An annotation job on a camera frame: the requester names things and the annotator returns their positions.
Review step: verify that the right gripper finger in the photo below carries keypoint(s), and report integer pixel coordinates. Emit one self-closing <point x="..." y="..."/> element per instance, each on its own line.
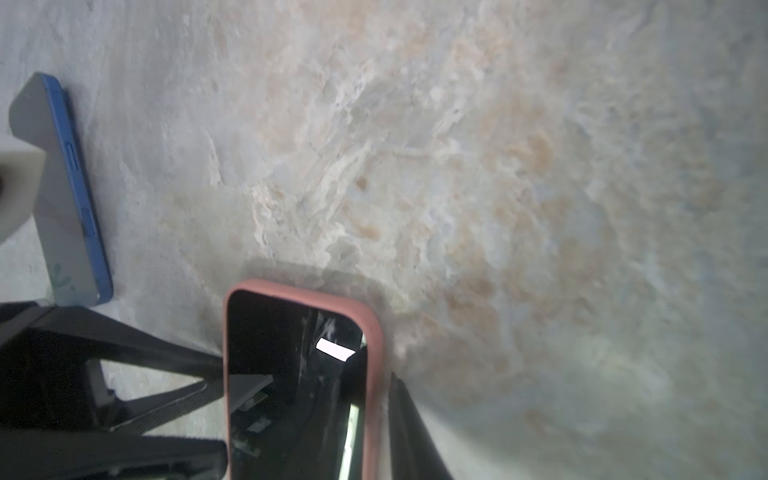
<point x="413" y="453"/>

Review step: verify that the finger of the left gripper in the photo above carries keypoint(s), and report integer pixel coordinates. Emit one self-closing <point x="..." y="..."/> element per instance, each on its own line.
<point x="51" y="375"/>
<point x="43" y="454"/>

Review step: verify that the pink phone case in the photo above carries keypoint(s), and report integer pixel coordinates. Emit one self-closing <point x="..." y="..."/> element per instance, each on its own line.
<point x="375" y="384"/>

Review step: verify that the blue-edged black phone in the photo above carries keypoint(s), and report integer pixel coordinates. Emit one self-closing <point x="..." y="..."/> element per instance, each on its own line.
<point x="64" y="214"/>

